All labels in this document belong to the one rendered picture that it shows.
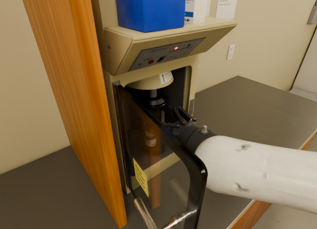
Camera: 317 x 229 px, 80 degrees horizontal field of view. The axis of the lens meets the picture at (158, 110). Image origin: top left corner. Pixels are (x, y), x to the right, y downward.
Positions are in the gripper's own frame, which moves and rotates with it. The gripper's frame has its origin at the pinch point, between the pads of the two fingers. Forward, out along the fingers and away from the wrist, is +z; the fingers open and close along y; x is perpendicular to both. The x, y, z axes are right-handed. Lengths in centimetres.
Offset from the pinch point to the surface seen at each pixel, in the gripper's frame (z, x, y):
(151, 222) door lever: -31.6, -0.5, 24.6
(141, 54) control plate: -14.9, -26.2, 14.0
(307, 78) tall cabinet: 21, 71, -293
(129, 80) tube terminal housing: -6.8, -17.6, 12.7
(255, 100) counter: 1, 26, -87
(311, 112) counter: -28, 26, -98
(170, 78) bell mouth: -4.3, -13.0, -3.5
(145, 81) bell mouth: -2.7, -13.9, 5.1
